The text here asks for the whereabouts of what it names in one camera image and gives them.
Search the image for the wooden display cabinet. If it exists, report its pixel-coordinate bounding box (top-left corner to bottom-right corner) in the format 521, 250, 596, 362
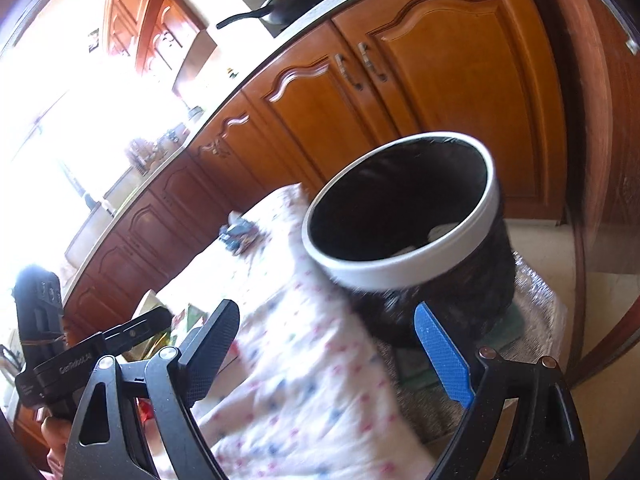
515, 0, 640, 391

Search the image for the printed white blanket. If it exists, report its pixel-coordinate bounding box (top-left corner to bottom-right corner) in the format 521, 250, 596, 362
150, 182, 436, 480

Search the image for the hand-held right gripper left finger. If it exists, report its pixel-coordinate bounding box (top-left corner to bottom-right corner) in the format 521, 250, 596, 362
62, 299, 241, 480

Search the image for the white crumpled tissue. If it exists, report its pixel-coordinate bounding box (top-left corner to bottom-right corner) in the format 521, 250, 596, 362
428, 222, 465, 242

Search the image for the wooden wall cabinet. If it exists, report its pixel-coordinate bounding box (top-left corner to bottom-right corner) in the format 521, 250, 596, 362
102, 0, 208, 78

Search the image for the green yellow snack wrapper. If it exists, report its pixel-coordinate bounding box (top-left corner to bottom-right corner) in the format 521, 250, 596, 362
172, 302, 209, 333

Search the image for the black bin with white rim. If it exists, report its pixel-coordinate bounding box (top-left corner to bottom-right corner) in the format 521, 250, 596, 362
301, 132, 518, 350

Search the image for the stool with green cushion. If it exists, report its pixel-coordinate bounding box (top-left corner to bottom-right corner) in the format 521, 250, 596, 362
375, 252, 569, 443

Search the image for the row of small jars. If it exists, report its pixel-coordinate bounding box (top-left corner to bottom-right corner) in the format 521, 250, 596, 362
127, 127, 193, 173

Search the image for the white foam block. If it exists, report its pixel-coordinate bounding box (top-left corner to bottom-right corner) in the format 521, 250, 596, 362
134, 289, 173, 322

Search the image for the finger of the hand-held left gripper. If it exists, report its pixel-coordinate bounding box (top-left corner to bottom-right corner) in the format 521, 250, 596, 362
99, 306, 174, 357

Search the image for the printed paper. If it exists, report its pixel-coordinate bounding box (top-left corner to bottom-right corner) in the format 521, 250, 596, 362
219, 212, 262, 256

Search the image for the beige range hood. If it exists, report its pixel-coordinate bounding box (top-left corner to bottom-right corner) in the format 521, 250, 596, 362
171, 27, 219, 97

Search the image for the person's left hand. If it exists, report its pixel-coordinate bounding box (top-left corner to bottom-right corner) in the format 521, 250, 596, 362
40, 410, 76, 473

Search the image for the wooden kitchen base cabinet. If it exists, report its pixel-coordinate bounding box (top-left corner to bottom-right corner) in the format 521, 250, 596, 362
60, 0, 569, 333

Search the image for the bronze cabinet door handle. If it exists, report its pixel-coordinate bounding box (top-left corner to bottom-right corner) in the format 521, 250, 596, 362
357, 42, 388, 82
334, 53, 364, 92

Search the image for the wooden cabinet door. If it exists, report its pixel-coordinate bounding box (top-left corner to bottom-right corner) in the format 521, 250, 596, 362
242, 22, 416, 201
331, 0, 568, 221

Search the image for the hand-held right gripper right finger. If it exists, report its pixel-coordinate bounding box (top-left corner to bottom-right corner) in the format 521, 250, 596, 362
414, 301, 589, 480

